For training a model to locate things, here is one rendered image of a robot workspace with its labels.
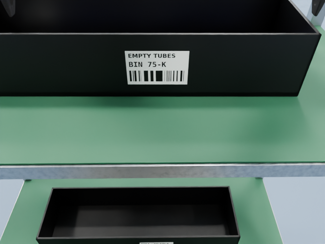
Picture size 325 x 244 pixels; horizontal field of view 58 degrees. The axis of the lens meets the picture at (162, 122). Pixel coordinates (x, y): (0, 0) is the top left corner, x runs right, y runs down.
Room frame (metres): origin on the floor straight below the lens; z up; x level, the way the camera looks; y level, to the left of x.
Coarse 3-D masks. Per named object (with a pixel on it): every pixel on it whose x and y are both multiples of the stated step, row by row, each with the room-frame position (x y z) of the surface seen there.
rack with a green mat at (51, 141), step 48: (0, 96) 0.39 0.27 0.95; (48, 96) 0.39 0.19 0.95; (96, 96) 0.39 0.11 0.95; (144, 96) 0.39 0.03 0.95; (192, 96) 0.39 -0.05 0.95; (240, 96) 0.39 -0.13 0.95; (0, 144) 0.28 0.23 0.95; (48, 144) 0.28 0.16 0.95; (96, 144) 0.28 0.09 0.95; (144, 144) 0.28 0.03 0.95; (192, 144) 0.28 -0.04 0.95; (240, 144) 0.28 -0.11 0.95; (288, 144) 0.28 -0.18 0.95; (48, 192) 0.61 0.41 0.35; (240, 192) 0.61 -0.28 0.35; (0, 240) 0.43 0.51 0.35; (240, 240) 0.43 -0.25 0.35
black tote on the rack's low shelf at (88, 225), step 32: (64, 192) 0.55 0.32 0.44; (96, 192) 0.55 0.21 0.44; (128, 192) 0.55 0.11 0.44; (160, 192) 0.55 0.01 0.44; (192, 192) 0.55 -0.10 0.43; (224, 192) 0.55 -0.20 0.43; (64, 224) 0.48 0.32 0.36; (96, 224) 0.48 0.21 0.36; (128, 224) 0.48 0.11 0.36; (160, 224) 0.48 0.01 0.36; (192, 224) 0.48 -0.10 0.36; (224, 224) 0.48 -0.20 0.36
